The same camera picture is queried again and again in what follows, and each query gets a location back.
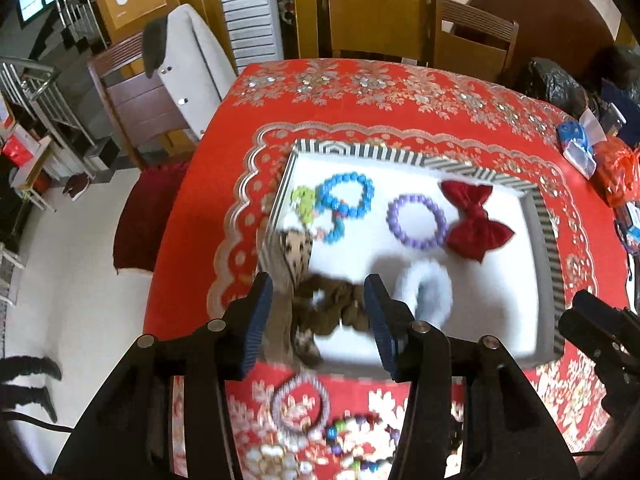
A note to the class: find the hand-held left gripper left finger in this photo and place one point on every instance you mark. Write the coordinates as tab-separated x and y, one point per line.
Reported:
257	320

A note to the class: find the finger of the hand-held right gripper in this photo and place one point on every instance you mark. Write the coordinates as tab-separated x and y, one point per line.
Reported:
615	320
587	332

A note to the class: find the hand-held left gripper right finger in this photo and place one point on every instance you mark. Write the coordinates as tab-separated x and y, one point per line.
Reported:
382	320

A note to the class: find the brown scrunchie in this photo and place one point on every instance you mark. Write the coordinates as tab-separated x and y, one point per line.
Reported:
325	310

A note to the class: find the white fluffy scrunchie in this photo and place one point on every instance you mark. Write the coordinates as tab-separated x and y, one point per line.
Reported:
440	295

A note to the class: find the leopard print hair bow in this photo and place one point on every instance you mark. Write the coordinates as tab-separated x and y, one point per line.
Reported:
297	255

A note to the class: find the striped white tray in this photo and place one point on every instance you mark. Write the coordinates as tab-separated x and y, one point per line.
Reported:
500	300

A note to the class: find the red velvet hair bow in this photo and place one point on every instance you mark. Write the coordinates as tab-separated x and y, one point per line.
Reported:
475	230

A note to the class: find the small blue packets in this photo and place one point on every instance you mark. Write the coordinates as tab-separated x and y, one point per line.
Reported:
630	232

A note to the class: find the dark red seat cushion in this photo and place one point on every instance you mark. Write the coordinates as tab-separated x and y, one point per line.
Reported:
150	220

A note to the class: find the orange plastic bag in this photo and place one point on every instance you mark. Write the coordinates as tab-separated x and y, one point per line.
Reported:
617	170

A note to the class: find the blue white packet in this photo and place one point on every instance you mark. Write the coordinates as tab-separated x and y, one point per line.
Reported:
577	150

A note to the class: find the red floral tablecloth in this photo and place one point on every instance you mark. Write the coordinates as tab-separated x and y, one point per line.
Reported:
400	110

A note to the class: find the dark blue bag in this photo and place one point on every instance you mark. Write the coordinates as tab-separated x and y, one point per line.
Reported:
622	90

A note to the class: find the black boot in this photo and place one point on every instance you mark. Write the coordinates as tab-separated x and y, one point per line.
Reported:
30	367
40	402

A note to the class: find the black plastic bag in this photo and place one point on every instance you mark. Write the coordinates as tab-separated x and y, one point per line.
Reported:
555	90

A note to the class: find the brown wooden chair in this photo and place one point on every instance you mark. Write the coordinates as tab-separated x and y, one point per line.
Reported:
135	105

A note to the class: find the white coat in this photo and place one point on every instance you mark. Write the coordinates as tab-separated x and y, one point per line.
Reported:
195	60

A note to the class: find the white side table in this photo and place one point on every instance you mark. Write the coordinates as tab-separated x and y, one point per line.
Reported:
32	175

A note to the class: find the yellow wooden chair slatted back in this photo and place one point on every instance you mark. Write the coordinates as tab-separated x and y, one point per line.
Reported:
470	55

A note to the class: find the yellow wooden chair solid back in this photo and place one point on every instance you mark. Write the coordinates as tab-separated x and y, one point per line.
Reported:
375	25

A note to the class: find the staircase with metal railing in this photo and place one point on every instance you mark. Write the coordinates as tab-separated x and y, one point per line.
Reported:
60	100

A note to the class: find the red paper bag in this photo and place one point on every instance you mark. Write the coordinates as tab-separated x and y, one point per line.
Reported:
15	150

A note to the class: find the white slatted door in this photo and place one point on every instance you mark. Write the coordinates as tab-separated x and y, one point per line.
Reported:
247	10

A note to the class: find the round brown table top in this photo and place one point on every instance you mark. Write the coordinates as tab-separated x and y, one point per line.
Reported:
550	15

